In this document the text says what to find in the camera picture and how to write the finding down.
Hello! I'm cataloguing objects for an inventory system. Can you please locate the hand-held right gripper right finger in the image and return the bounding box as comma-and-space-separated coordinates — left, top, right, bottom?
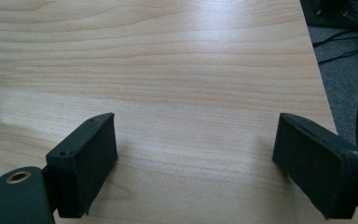
271, 112, 358, 220

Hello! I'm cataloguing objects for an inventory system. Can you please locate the black equipment base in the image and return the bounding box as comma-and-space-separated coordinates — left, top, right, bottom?
299, 0, 358, 31

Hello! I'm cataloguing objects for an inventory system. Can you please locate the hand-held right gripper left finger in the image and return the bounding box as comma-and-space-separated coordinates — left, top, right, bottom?
45, 112, 119, 219

